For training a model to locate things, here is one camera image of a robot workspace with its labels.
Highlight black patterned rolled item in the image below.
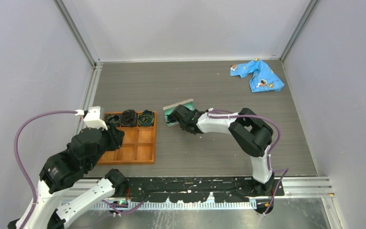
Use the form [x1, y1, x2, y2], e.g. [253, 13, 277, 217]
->
[120, 109, 138, 127]

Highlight perforated metal cable rail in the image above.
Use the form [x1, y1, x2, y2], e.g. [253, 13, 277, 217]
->
[90, 199, 257, 210]

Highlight blue patterned cloth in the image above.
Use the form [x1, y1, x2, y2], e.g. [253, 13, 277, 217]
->
[230, 59, 285, 93]

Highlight orange compartment tray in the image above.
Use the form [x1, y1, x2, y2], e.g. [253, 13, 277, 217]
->
[98, 111, 157, 166]

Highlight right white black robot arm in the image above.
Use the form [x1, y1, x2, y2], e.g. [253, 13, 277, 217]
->
[168, 104, 274, 196]

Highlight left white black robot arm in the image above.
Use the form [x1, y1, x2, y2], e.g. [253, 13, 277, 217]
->
[8, 126, 128, 229]

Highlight green yellow patterned rolled item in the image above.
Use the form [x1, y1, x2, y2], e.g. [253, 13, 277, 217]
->
[137, 110, 154, 127]

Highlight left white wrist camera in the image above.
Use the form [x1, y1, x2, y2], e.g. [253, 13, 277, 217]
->
[75, 106, 108, 130]

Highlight black sunglasses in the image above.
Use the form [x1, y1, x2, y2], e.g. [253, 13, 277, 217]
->
[165, 114, 177, 125]

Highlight dark camouflage rolled item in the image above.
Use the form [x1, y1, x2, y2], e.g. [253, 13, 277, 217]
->
[105, 114, 121, 127]

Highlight beige glasses case green lining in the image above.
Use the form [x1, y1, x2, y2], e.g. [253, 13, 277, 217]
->
[163, 98, 194, 127]

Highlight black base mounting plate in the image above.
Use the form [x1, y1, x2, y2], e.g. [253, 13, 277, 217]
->
[111, 177, 284, 203]

